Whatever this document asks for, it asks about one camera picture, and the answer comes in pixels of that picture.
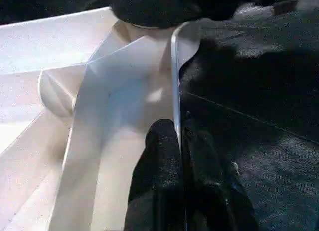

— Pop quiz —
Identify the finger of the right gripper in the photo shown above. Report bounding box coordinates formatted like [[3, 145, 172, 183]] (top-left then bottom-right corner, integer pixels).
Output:
[[109, 0, 240, 29]]

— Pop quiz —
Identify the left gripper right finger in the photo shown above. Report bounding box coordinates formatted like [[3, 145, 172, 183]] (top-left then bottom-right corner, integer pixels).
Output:
[[181, 111, 261, 231]]

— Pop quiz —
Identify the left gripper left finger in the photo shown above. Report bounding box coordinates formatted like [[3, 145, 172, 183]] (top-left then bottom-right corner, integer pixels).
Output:
[[124, 118, 185, 231]]

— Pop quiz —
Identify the white plastic table top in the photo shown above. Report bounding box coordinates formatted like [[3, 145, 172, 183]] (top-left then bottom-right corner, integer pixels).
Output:
[[0, 6, 203, 231]]

